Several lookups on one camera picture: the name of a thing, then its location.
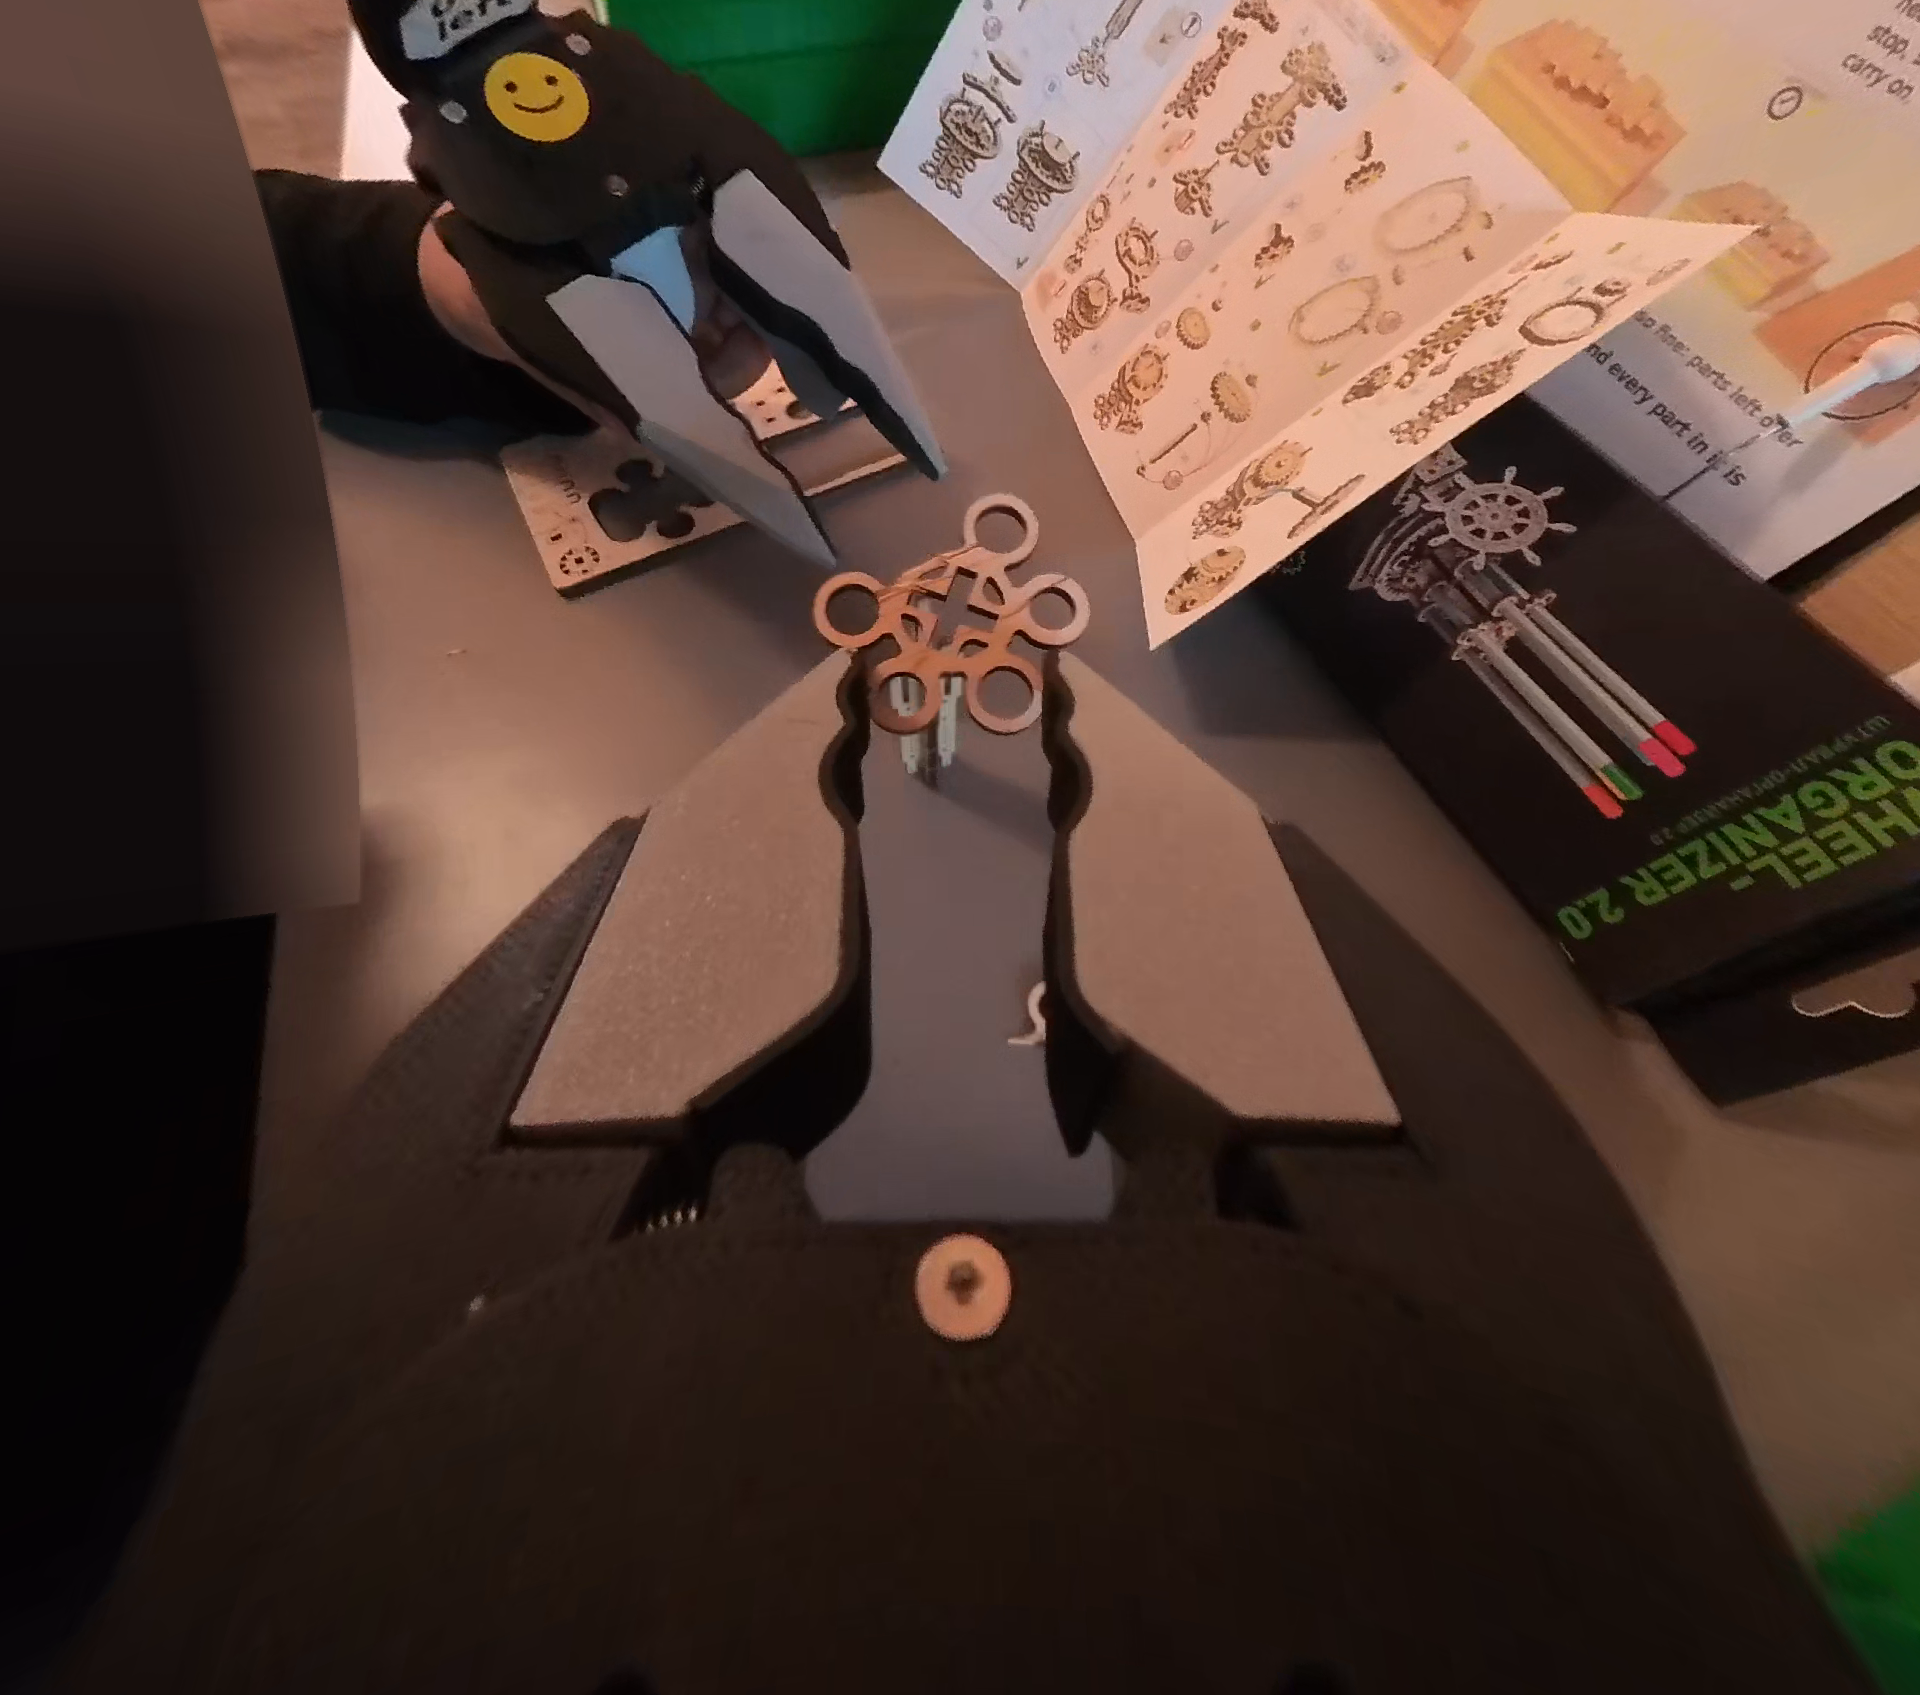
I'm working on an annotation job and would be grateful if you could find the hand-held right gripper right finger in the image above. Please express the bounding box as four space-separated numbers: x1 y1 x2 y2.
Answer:
1037 649 1412 1159

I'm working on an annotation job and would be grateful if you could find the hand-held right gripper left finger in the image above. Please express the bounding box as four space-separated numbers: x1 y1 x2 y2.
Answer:
506 649 880 1149

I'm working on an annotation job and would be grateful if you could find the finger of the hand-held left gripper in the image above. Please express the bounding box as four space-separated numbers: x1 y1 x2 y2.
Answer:
704 165 949 481
543 221 839 569

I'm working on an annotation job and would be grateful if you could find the laser-cut wooden sheet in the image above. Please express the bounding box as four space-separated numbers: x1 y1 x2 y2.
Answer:
498 367 919 599

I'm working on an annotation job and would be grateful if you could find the wooden five-ring part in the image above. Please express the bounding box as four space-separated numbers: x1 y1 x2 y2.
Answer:
813 495 1092 789

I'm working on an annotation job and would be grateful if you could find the person's left forearm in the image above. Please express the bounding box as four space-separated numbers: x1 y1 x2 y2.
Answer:
253 167 594 437

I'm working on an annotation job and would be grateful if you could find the black model kit box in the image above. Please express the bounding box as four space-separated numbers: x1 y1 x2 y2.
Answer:
1260 397 1920 1103

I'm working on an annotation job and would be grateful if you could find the person's left hand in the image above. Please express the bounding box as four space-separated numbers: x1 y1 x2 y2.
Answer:
416 219 510 365

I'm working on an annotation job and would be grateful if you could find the folded instruction sheet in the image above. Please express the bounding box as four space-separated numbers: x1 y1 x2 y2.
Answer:
876 0 1757 651

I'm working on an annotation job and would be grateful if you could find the white poster board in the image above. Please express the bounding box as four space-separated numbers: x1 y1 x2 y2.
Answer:
1304 0 1920 579

